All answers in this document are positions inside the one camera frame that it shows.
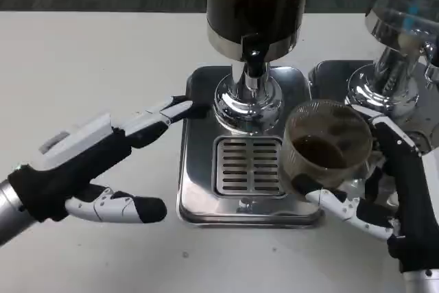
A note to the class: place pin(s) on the dark drink dispenser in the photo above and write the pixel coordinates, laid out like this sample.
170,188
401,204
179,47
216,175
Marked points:
257,1

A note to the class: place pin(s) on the clear ribbed glass cup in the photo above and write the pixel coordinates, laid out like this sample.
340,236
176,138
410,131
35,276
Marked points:
322,149

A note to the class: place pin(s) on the black dispenser tap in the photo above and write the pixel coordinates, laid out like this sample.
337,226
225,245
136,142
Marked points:
254,58

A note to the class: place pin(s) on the chrome dispenser tap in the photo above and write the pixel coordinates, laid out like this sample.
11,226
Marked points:
430,63

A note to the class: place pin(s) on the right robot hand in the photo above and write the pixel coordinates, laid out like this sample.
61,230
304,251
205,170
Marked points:
408,186

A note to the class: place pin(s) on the steel drain grid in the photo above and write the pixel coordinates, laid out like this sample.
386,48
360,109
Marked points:
248,166

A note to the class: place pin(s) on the clear drink dispenser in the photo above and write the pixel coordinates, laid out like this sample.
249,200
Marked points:
398,25

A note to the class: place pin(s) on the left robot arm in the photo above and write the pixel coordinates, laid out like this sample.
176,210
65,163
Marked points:
12,210

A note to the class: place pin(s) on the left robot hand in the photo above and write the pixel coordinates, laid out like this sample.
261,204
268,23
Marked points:
68,162

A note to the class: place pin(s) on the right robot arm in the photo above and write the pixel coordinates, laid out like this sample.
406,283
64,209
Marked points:
423,282

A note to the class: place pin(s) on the steel drip tray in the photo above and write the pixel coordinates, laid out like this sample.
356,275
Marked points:
199,169
329,77

